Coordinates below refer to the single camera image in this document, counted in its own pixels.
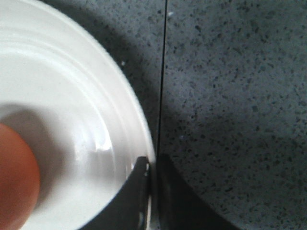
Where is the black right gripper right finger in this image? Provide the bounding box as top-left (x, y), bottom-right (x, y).
top-left (156, 154), bottom-right (238, 230)

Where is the orange mandarin fruit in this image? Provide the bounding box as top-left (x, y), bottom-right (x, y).
top-left (0, 124), bottom-right (40, 230)

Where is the white round plate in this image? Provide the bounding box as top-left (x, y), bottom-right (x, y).
top-left (0, 0), bottom-right (155, 230)

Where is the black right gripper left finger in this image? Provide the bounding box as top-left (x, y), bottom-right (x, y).
top-left (83, 157), bottom-right (150, 230)

